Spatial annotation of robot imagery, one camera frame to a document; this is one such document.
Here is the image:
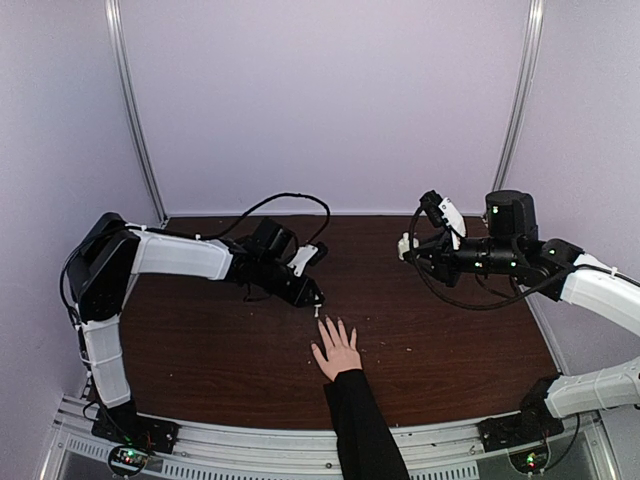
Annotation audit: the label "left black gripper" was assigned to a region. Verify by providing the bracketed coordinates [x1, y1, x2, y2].
[256, 257, 324, 308]

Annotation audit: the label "aluminium corner post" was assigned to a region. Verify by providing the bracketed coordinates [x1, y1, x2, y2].
[492, 0, 546, 191]
[104, 0, 168, 225]

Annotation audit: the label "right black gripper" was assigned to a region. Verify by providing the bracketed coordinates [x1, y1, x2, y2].
[404, 227, 521, 288]

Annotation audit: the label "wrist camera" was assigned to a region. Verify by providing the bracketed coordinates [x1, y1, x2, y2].
[420, 190, 467, 250]
[287, 242, 329, 277]

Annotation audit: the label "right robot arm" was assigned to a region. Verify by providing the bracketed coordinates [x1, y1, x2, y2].
[397, 190, 639, 442]

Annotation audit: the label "right aluminium corner post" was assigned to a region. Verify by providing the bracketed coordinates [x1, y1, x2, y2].
[492, 0, 546, 191]

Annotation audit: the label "left aluminium corner post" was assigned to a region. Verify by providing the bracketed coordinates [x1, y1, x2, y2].
[104, 0, 168, 225]

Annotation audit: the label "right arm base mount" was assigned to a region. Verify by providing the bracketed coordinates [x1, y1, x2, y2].
[477, 410, 564, 476]

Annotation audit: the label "black sleeved forearm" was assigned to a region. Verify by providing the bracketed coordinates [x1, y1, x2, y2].
[324, 369, 409, 480]

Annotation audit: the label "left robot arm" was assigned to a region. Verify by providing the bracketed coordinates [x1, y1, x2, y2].
[60, 212, 326, 444]

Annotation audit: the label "white nail polish bottle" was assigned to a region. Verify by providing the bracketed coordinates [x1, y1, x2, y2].
[397, 232, 419, 261]

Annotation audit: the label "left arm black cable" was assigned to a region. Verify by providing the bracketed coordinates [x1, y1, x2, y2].
[197, 192, 333, 251]

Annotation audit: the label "person's hand on table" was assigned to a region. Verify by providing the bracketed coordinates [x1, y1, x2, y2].
[311, 316, 363, 382]

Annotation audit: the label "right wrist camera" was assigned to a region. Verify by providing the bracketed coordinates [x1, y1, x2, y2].
[420, 190, 467, 250]

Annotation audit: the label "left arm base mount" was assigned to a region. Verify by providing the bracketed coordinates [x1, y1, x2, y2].
[91, 409, 179, 477]

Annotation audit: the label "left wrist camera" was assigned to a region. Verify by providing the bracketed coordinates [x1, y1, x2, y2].
[287, 242, 329, 277]

